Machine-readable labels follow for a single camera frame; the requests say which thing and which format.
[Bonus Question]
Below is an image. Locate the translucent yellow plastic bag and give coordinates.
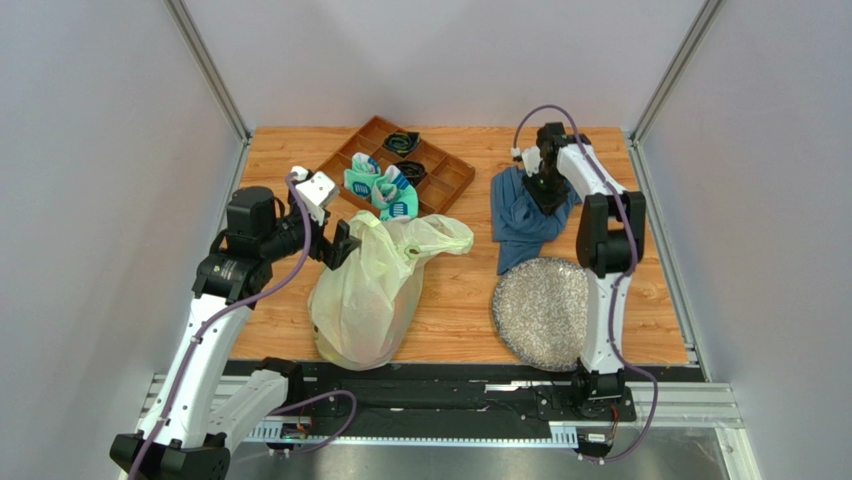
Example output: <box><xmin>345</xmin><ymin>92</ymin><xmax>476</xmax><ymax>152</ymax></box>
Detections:
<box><xmin>308</xmin><ymin>210</ymin><xmax>474</xmax><ymax>371</ymax></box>

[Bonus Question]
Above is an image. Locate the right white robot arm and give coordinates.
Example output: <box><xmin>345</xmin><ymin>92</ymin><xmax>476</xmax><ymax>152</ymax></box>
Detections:
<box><xmin>520</xmin><ymin>122</ymin><xmax>646</xmax><ymax>415</ymax></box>

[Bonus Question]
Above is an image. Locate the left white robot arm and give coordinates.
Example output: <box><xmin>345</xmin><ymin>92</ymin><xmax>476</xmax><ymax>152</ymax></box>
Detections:
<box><xmin>110</xmin><ymin>173</ymin><xmax>361</xmax><ymax>479</ymax></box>

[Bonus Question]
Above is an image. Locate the blue cloth shirt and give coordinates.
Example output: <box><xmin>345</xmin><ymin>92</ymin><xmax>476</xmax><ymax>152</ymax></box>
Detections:
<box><xmin>490</xmin><ymin>167</ymin><xmax>582</xmax><ymax>275</ymax></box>

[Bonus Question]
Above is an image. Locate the teal sock left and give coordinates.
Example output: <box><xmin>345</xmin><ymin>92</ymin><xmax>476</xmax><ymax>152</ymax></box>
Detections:
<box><xmin>344</xmin><ymin>152</ymin><xmax>381</xmax><ymax>199</ymax></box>

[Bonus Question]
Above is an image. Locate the teal sock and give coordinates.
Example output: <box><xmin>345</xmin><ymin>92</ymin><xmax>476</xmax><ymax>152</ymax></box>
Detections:
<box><xmin>370</xmin><ymin>165</ymin><xmax>419</xmax><ymax>221</ymax></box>
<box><xmin>344</xmin><ymin>152</ymin><xmax>381</xmax><ymax>199</ymax></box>

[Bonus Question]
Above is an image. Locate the teal sock right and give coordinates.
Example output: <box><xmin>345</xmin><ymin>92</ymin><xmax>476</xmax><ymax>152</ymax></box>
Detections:
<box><xmin>370</xmin><ymin>165</ymin><xmax>419</xmax><ymax>221</ymax></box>

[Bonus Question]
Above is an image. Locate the black rolled sock middle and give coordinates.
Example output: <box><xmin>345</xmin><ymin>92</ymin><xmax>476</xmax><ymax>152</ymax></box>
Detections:
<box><xmin>395</xmin><ymin>160</ymin><xmax>428</xmax><ymax>187</ymax></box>

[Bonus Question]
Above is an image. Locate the brown compartment tray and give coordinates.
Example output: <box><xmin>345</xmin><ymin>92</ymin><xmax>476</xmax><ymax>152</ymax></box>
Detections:
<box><xmin>318</xmin><ymin>115</ymin><xmax>476</xmax><ymax>215</ymax></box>

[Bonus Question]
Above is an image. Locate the speckled round plate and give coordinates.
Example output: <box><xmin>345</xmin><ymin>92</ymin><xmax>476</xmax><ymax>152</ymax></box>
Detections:
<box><xmin>491</xmin><ymin>257</ymin><xmax>588</xmax><ymax>372</ymax></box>

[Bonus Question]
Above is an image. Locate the dark rolled sock back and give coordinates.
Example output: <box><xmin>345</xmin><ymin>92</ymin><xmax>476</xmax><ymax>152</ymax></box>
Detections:
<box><xmin>383</xmin><ymin>131</ymin><xmax>420</xmax><ymax>158</ymax></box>

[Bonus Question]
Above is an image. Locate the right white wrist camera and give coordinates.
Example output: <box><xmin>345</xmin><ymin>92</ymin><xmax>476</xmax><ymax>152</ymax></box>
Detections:
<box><xmin>510</xmin><ymin>146</ymin><xmax>542</xmax><ymax>177</ymax></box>

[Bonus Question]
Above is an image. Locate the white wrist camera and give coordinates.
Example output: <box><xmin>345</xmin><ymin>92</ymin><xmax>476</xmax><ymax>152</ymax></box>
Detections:
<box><xmin>510</xmin><ymin>146</ymin><xmax>542</xmax><ymax>177</ymax></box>
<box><xmin>291</xmin><ymin>166</ymin><xmax>340</xmax><ymax>226</ymax></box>

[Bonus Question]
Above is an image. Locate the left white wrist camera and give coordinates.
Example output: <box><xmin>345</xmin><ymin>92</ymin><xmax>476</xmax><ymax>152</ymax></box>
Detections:
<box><xmin>291</xmin><ymin>166</ymin><xmax>340</xmax><ymax>226</ymax></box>

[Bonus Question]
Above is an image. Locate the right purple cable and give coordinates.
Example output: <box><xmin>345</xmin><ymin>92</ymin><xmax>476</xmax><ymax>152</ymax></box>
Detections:
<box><xmin>512</xmin><ymin>104</ymin><xmax>660</xmax><ymax>464</ymax></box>

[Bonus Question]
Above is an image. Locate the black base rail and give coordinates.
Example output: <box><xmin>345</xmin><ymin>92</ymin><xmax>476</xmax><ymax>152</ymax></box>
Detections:
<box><xmin>219</xmin><ymin>359</ymin><xmax>707</xmax><ymax>441</ymax></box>

